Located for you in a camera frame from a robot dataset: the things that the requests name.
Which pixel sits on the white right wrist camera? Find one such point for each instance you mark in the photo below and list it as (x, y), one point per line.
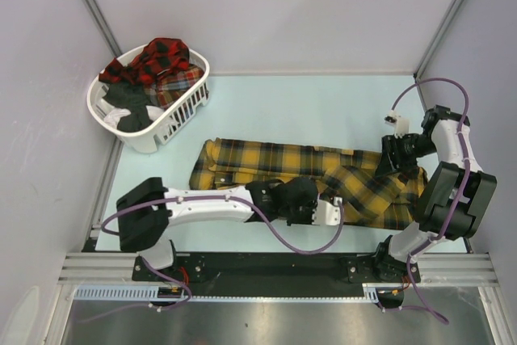
(400, 124)

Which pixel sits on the red black checkered shirt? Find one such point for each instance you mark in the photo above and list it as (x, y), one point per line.
(159, 58)

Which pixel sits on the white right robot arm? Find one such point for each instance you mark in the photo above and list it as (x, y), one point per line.
(453, 202)

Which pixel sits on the yellow plaid long sleeve shirt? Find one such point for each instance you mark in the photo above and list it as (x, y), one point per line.
(385, 202)

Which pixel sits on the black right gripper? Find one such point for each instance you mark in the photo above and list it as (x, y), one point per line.
(391, 163)

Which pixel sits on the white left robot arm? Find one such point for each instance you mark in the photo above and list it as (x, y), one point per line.
(154, 208)

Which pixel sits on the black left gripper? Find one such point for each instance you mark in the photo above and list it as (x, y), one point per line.
(308, 219)

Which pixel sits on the white cable duct rail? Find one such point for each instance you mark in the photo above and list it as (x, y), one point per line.
(163, 295)

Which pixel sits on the white garment in basket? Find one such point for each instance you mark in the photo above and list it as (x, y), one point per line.
(113, 117)

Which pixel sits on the white plastic laundry basket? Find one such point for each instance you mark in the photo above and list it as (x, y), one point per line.
(172, 120)

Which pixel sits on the dark grey garment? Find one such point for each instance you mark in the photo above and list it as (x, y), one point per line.
(133, 98)

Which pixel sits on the aluminium frame rail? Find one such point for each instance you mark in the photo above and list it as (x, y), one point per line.
(97, 268)

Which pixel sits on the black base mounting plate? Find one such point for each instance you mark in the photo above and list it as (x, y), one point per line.
(283, 274)

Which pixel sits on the red tan plaid shirt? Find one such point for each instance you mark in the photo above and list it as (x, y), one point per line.
(167, 91)

